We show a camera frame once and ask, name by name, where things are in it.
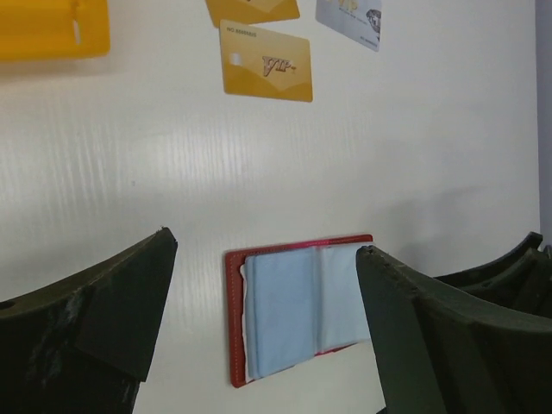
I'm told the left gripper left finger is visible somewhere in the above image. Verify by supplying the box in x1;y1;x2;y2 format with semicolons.
1;228;178;413

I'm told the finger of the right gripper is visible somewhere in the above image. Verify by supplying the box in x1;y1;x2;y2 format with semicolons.
436;232;551;317

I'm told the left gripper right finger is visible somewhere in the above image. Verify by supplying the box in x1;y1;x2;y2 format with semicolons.
356;246;551;413

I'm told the red leather card holder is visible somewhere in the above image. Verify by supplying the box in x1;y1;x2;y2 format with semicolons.
223;234;373;388

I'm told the white VIP card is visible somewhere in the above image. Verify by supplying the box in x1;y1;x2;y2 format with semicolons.
316;0;382;52

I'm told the gold VIP card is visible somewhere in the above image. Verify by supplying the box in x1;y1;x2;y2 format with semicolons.
219;20;313;103
205;0;300;28

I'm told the yellow plastic bin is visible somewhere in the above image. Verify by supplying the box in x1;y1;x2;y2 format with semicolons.
1;0;110;62

